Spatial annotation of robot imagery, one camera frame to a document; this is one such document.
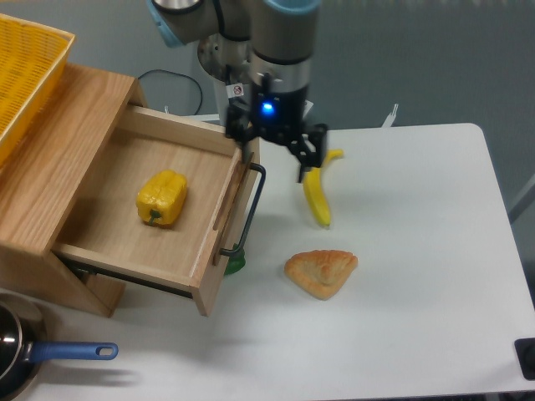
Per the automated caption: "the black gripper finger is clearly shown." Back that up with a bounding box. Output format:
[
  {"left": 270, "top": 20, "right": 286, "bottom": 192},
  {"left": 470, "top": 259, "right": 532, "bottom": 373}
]
[
  {"left": 288, "top": 124, "right": 329, "bottom": 183},
  {"left": 225, "top": 99, "right": 255, "bottom": 161}
]

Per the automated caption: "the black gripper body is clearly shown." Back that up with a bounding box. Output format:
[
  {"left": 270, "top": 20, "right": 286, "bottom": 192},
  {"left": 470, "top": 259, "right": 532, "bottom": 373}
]
[{"left": 248, "top": 73, "right": 308, "bottom": 146}]

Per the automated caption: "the yellow bell pepper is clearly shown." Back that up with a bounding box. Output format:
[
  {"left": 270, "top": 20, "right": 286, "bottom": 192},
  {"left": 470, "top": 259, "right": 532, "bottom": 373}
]
[{"left": 135, "top": 170, "right": 188, "bottom": 226}]

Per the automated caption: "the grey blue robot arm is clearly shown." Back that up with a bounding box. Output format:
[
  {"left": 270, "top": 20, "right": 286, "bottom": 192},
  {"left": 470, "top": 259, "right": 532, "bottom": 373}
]
[{"left": 147, "top": 1, "right": 328, "bottom": 180}]

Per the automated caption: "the open wooden top drawer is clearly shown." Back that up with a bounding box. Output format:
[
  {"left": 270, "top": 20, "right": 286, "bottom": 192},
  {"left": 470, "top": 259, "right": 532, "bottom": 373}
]
[{"left": 53, "top": 106, "right": 260, "bottom": 316}]

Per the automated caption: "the green object under drawer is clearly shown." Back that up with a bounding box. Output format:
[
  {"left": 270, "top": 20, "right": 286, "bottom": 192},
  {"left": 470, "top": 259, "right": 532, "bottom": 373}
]
[{"left": 224, "top": 243, "right": 247, "bottom": 276}]

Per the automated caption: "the wooden drawer cabinet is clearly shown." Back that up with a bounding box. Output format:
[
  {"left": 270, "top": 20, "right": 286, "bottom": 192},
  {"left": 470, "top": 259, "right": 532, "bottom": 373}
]
[{"left": 1, "top": 63, "right": 146, "bottom": 317}]

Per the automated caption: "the yellow banana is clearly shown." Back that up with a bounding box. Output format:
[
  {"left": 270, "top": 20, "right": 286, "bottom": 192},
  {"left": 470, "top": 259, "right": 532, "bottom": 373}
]
[{"left": 303, "top": 149, "right": 344, "bottom": 227}]

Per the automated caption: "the golden pastry turnover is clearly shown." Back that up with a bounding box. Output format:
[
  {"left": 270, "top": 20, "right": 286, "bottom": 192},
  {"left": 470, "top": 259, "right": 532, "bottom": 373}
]
[{"left": 284, "top": 250, "right": 359, "bottom": 301}]

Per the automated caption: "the yellow plastic basket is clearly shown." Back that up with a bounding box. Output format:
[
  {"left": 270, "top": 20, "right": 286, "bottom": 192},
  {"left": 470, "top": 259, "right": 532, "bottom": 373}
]
[{"left": 1, "top": 14, "right": 76, "bottom": 164}]

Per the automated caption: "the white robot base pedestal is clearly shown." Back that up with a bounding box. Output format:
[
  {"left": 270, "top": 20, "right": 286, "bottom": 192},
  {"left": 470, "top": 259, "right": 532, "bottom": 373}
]
[{"left": 197, "top": 33, "right": 251, "bottom": 126}]

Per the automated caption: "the black cable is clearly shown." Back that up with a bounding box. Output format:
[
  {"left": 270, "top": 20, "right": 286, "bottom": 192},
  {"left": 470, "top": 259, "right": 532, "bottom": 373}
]
[{"left": 136, "top": 69, "right": 204, "bottom": 115}]

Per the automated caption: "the black pan blue handle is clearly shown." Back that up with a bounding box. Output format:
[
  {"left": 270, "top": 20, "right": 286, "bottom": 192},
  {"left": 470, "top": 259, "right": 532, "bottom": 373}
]
[{"left": 1, "top": 294, "right": 119, "bottom": 400}]

